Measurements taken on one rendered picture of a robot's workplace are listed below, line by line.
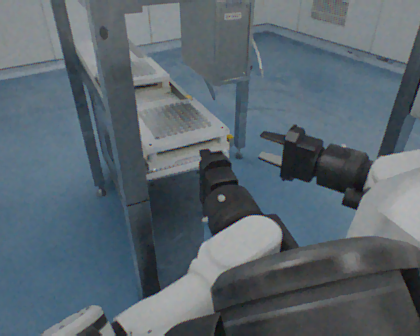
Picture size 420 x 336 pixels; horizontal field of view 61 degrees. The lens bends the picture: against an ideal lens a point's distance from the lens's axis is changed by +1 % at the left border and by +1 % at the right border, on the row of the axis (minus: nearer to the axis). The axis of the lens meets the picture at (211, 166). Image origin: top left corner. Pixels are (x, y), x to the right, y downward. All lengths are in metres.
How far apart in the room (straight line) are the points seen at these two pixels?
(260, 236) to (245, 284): 0.32
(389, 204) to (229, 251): 0.25
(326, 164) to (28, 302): 1.49
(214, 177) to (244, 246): 0.17
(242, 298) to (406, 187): 0.15
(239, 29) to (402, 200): 0.71
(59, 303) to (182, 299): 1.39
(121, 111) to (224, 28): 0.31
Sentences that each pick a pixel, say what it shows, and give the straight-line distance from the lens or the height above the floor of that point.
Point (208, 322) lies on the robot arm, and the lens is 0.22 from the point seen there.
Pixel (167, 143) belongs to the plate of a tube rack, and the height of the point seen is 0.90.
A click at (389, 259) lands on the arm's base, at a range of 0.17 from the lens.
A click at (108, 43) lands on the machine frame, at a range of 0.74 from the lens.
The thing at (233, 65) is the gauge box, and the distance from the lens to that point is 0.92.
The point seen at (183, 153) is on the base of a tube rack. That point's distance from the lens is 0.98.
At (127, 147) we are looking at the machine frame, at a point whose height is 0.96.
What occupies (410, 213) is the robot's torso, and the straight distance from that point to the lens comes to 0.26.
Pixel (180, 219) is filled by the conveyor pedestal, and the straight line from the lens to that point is 1.30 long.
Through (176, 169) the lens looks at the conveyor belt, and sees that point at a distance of 1.00.
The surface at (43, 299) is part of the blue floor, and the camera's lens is 1.85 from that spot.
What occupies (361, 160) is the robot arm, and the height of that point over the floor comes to 1.03.
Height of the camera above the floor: 1.39
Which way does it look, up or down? 35 degrees down
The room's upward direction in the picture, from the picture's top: straight up
